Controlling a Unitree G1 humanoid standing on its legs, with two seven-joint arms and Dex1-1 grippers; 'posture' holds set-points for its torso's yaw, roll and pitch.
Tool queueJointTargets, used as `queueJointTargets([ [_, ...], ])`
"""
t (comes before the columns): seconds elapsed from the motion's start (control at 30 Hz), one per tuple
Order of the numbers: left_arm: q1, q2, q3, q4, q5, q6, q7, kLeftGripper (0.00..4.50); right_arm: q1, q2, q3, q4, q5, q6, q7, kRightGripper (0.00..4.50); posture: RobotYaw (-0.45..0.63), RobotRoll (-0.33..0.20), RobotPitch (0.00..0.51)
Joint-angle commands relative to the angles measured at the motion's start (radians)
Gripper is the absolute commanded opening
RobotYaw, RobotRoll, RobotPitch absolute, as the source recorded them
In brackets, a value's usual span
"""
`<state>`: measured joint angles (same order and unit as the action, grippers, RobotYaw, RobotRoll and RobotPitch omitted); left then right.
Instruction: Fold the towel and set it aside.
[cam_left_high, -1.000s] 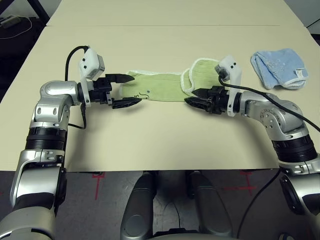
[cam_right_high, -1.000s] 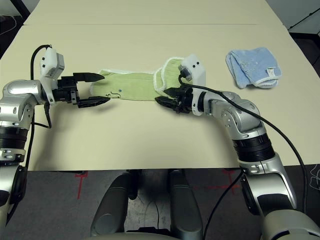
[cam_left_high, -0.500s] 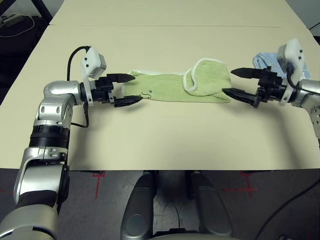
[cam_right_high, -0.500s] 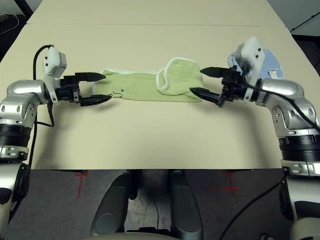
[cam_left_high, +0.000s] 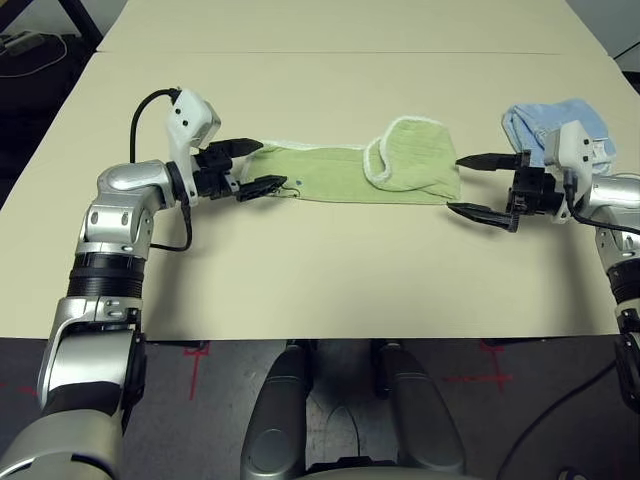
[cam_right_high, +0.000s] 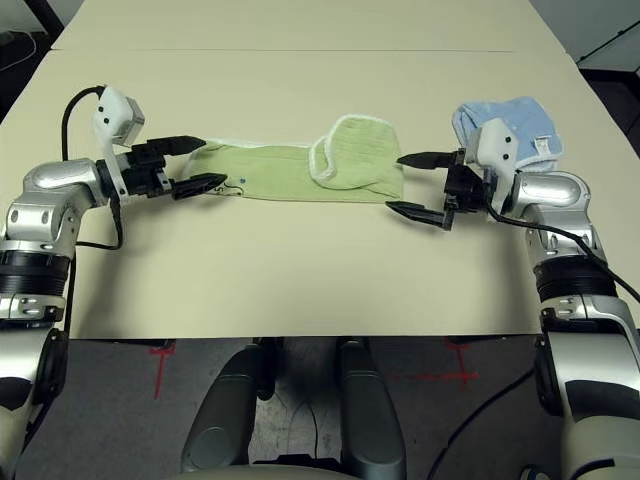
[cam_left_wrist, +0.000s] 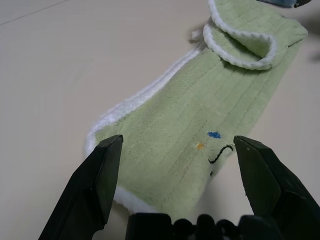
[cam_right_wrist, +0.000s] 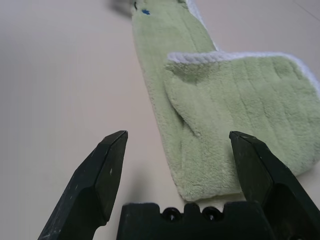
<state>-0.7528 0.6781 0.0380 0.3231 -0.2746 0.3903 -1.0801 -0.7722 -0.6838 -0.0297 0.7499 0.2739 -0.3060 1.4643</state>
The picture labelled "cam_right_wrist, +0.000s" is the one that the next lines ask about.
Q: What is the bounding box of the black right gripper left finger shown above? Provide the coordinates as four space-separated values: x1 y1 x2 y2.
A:
37 129 129 240

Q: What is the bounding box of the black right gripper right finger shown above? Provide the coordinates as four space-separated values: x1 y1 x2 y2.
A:
228 130 320 240

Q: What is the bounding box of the green towel with white trim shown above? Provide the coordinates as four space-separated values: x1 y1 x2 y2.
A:
131 0 320 203

